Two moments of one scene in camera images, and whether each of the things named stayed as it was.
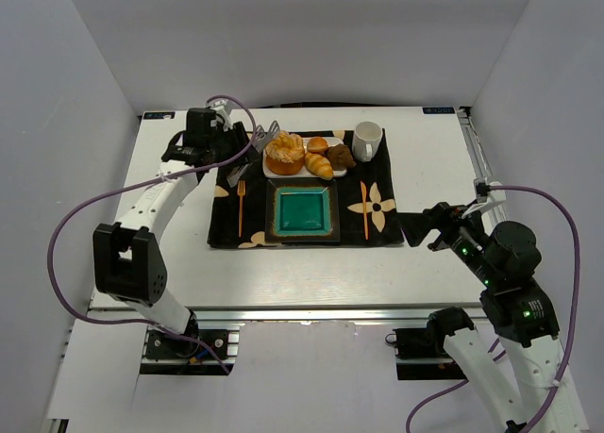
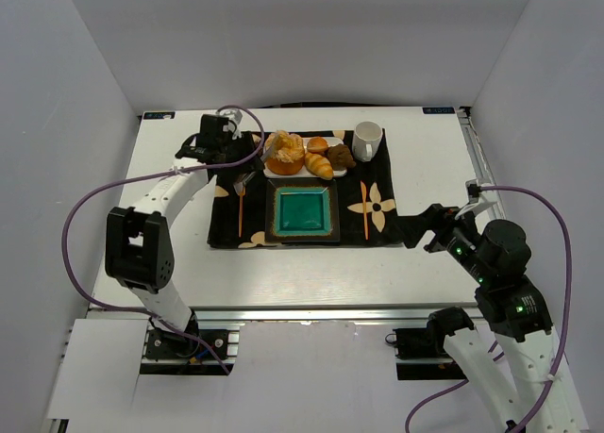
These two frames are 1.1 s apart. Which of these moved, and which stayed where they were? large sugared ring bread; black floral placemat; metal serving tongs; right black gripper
Moved: metal serving tongs
Stayed: black floral placemat; right black gripper; large sugared ring bread
